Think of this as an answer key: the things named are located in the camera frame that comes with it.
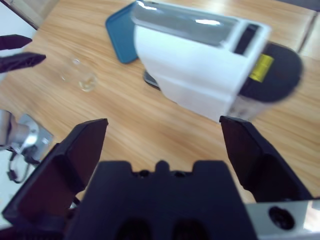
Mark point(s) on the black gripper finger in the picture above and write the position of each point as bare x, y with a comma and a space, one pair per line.
257, 162
20, 61
12, 41
57, 175

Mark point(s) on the clear water tank black lid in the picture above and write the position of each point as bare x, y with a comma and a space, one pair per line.
277, 75

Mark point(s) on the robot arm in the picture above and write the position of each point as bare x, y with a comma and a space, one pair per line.
32, 132

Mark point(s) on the clear drinking glass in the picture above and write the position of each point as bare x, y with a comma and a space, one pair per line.
85, 80

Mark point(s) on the teal plastic tray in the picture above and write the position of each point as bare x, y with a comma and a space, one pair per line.
120, 37

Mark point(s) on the white capsule coffee machine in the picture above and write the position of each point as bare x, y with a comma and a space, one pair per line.
190, 65

